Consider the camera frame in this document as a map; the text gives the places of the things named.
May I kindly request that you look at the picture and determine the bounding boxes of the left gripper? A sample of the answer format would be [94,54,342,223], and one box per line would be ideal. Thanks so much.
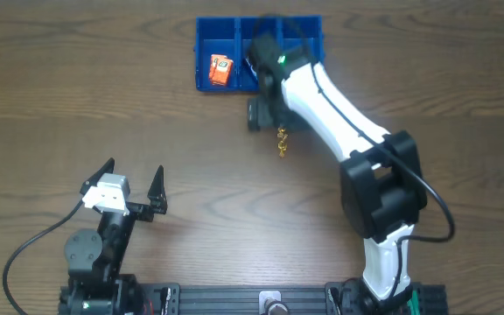
[80,157,169,222]

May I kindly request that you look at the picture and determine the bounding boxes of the blue tray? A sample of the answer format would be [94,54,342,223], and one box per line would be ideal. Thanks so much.
[194,15,326,93]

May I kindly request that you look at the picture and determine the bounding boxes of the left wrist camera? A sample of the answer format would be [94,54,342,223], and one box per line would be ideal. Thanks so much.
[80,172,131,216]

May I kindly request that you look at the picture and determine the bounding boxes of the black cable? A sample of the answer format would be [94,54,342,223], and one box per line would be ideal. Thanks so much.
[1,199,86,315]
[251,15,457,303]

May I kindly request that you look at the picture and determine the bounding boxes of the mounting rail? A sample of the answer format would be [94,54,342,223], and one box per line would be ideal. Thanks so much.
[58,282,449,315]

